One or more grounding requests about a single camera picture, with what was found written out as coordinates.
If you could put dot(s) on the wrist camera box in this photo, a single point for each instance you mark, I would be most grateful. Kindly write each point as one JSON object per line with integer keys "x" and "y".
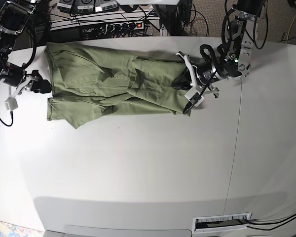
{"x": 11, "y": 104}
{"x": 194, "y": 98}

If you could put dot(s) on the white table leg post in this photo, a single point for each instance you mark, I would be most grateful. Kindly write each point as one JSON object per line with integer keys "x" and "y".
{"x": 162, "y": 28}

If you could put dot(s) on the white power strip red switch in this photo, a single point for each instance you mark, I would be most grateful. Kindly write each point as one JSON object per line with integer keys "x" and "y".
{"x": 133, "y": 26}

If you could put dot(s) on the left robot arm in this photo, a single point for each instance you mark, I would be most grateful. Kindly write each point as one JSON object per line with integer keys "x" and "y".
{"x": 231, "y": 59}

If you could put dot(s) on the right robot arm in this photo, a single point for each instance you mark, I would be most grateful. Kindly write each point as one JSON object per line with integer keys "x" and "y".
{"x": 16, "y": 18}

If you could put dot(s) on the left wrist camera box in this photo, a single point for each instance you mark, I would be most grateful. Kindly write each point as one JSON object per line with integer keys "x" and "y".
{"x": 194, "y": 98}

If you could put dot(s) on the table cable grommet with brush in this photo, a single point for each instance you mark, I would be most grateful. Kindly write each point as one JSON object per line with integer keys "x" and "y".
{"x": 223, "y": 223}

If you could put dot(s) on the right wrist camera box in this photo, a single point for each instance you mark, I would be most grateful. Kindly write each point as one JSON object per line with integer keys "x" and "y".
{"x": 11, "y": 104}

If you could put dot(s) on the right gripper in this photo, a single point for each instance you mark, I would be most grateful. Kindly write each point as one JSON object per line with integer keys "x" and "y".
{"x": 12, "y": 77}

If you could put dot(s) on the green T-shirt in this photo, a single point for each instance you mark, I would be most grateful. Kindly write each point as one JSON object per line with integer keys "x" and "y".
{"x": 91, "y": 82}

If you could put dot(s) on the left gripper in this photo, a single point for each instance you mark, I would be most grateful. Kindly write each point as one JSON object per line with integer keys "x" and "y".
{"x": 202, "y": 72}

